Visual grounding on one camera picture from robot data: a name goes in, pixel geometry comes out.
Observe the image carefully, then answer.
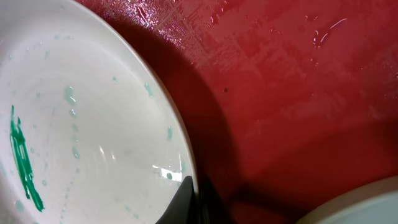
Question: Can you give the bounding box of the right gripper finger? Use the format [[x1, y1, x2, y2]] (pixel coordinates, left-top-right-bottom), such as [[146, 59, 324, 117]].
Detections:
[[156, 176, 197, 224]]

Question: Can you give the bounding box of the white plate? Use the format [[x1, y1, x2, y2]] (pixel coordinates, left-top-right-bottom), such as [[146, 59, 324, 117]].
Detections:
[[1, 0, 196, 223]]

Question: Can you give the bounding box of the light blue plate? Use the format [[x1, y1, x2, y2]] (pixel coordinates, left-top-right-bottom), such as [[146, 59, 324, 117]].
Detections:
[[297, 176, 397, 224]]

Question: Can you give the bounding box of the red plastic tray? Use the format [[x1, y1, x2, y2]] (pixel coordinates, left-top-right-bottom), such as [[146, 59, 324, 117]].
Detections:
[[83, 0, 397, 223]]

